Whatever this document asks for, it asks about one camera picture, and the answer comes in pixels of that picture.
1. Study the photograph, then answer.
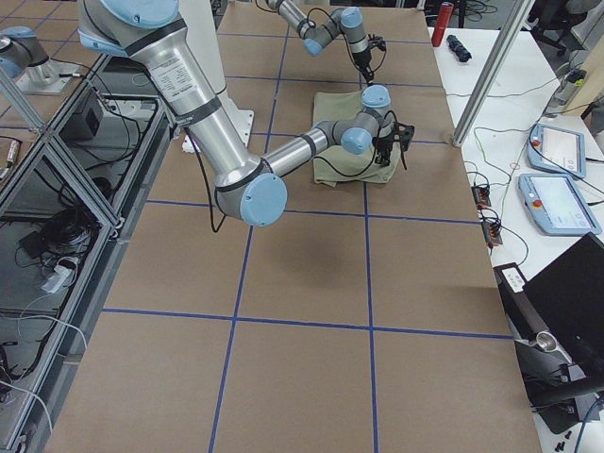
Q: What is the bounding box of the black power adapter box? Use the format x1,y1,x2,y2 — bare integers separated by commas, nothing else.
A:
59,98,103,141

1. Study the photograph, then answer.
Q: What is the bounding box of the folded dark blue umbrella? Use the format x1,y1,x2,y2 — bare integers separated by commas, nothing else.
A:
446,34,472,63

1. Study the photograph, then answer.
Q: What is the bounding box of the white camera pedestal column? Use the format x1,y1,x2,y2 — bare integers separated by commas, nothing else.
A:
179,0,254,145

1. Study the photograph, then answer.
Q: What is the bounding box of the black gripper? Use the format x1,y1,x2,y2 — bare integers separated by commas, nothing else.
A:
375,131,395,166
353,50,375,86

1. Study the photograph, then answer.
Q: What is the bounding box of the red cylinder tube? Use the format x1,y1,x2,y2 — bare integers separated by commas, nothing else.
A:
431,1,454,47

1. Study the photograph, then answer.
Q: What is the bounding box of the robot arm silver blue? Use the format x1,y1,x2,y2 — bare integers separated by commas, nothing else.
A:
259,0,386,86
77,1,397,227

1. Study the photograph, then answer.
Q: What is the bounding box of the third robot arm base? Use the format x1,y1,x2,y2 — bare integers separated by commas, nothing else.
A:
1,25,80,95

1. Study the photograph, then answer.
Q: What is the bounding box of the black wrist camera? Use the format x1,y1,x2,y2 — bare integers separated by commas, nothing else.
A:
367,34,387,52
393,122,415,151

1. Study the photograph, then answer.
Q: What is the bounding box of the aluminium frame post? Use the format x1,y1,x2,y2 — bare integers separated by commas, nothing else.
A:
452,0,535,148

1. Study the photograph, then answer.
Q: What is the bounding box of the far blue teach pendant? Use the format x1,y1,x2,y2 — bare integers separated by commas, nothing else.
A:
526,123,586,179

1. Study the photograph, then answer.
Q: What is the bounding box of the orange black connector module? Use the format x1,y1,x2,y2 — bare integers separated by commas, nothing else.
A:
471,184,492,209

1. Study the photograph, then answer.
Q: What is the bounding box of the blue teach pendant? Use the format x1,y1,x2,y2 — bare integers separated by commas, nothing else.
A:
518,174,602,237
526,123,586,179

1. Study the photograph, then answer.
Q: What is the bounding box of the near blue teach pendant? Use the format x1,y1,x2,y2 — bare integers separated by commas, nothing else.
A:
518,174,602,237

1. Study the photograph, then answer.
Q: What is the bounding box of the olive green long-sleeve shirt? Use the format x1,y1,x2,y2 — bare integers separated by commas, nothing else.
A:
312,90,401,187

